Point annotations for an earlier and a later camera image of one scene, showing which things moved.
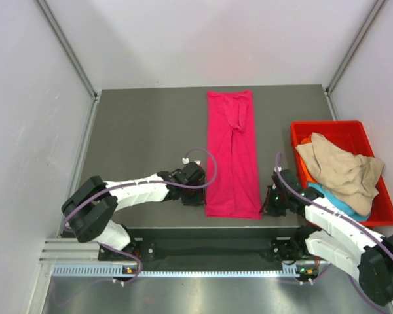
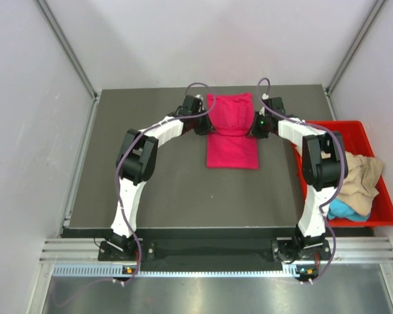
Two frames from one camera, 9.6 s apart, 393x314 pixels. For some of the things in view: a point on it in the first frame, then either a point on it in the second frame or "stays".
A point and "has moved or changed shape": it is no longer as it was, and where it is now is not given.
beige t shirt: (350, 177) stays
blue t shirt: (339, 203) stays
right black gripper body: (275, 203) to (259, 128)
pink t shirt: (232, 189) has moved or changed shape
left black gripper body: (193, 197) to (201, 125)
